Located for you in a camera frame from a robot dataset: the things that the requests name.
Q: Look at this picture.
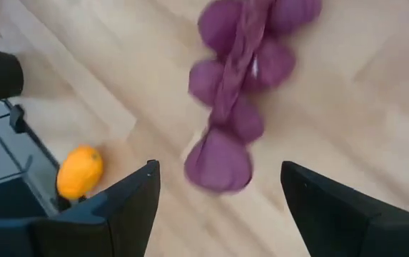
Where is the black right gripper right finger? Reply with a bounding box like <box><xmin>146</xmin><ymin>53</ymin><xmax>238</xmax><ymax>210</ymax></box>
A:
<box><xmin>281</xmin><ymin>160</ymin><xmax>409</xmax><ymax>257</ymax></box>

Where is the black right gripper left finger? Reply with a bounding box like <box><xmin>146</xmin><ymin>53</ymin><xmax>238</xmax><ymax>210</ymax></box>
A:
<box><xmin>29</xmin><ymin>159</ymin><xmax>161</xmax><ymax>257</ymax></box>

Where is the yellow-orange wrinkled pepper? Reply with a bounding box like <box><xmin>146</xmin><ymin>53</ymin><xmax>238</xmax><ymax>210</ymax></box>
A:
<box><xmin>56</xmin><ymin>144</ymin><xmax>104</xmax><ymax>201</ymax></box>

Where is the black metal table frame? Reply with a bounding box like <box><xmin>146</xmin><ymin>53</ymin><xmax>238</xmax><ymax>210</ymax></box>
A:
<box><xmin>0</xmin><ymin>99</ymin><xmax>66</xmax><ymax>215</ymax></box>

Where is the pile of purple onions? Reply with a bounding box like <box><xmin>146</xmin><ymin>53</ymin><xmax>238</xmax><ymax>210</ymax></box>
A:
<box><xmin>183</xmin><ymin>0</ymin><xmax>323</xmax><ymax>196</ymax></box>

